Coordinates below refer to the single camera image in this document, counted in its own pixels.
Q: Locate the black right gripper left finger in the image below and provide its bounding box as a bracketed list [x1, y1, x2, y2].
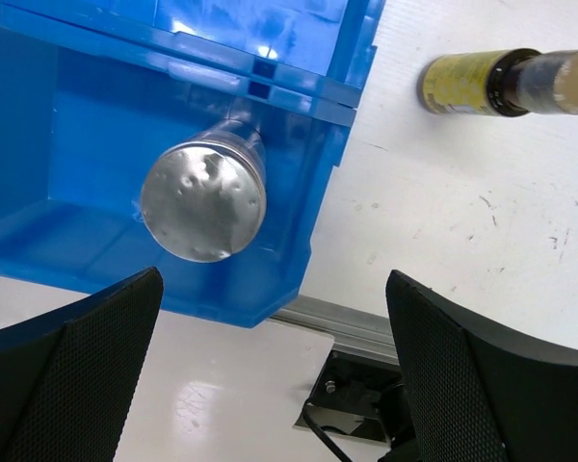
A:
[0, 268, 164, 461]

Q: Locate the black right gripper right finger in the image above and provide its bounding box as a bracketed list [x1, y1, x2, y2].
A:
[385, 270, 578, 461]

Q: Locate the blue-label silver-lid shaker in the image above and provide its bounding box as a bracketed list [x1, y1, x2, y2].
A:
[140, 119, 267, 263]

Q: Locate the yellow-label brown bottle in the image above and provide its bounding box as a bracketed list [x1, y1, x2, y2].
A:
[417, 48, 578, 117]

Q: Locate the blue three-compartment plastic bin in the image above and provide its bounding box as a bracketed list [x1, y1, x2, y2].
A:
[0, 1, 384, 327]

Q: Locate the front aluminium rail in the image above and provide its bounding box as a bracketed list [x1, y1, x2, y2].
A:
[272, 295, 399, 366]

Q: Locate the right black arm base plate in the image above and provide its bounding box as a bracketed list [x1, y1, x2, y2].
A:
[298, 350, 422, 461]

